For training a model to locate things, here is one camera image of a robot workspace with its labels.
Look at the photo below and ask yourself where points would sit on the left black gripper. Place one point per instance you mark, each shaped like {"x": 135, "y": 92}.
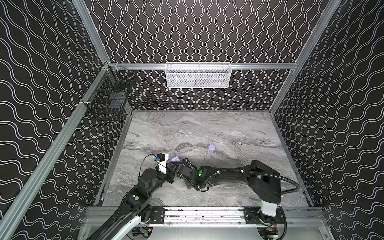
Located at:
{"x": 169, "y": 176}

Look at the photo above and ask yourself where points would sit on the purple earbud charging case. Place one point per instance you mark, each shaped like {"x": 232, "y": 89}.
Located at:
{"x": 212, "y": 147}

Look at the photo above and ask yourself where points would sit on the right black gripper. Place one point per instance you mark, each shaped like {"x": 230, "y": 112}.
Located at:
{"x": 181, "y": 167}

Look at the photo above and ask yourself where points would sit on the black wire basket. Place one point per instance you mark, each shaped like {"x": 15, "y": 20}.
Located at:
{"x": 108, "y": 103}

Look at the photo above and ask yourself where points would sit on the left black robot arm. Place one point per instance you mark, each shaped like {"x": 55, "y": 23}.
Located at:
{"x": 132, "y": 210}

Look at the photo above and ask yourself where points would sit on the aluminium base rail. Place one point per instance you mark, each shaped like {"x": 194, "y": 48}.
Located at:
{"x": 229, "y": 216}

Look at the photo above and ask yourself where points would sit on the white wire mesh basket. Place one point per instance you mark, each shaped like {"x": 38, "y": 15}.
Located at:
{"x": 196, "y": 75}

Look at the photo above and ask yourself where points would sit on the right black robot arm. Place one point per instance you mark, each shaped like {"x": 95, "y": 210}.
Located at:
{"x": 263, "y": 180}

